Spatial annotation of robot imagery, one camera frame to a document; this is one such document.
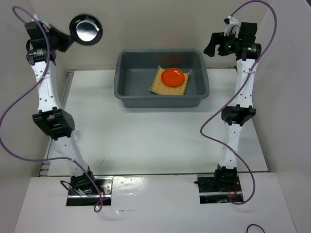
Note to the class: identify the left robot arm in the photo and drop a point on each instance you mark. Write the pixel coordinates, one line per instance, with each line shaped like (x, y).
(51, 118)

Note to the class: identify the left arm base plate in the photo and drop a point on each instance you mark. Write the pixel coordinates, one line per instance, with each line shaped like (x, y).
(80, 198)

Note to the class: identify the bamboo mat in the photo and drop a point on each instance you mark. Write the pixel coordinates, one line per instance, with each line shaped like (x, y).
(157, 86)

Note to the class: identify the orange plastic plate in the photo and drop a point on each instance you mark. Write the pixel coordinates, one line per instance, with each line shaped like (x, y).
(172, 77)

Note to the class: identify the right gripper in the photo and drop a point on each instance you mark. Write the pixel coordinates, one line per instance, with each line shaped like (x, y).
(216, 38)

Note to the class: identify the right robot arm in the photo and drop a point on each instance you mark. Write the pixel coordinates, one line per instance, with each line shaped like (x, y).
(241, 108)

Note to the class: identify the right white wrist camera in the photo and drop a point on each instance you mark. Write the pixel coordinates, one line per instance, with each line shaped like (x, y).
(231, 25)

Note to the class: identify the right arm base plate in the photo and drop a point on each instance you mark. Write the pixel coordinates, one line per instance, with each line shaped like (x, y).
(209, 192)

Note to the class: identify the black plate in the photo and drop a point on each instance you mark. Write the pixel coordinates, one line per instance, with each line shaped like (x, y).
(85, 30)

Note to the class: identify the grey plastic bin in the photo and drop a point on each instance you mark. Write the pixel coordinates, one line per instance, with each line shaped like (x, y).
(136, 70)

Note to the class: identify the clear plastic cup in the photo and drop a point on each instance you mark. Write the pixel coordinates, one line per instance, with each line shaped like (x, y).
(75, 135)

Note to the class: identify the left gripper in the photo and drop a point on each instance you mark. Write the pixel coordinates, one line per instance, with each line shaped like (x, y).
(66, 38)

